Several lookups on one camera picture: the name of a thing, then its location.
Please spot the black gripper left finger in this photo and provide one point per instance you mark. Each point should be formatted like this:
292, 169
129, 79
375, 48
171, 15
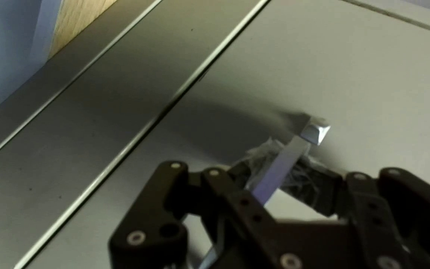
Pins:
150, 218

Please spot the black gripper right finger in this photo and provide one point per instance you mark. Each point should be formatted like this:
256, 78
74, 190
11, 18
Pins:
399, 218

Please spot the beige file cabinet body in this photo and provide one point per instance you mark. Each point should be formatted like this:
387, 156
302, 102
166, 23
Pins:
100, 99

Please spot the white base cabinet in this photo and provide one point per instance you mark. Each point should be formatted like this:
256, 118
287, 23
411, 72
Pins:
0, 49

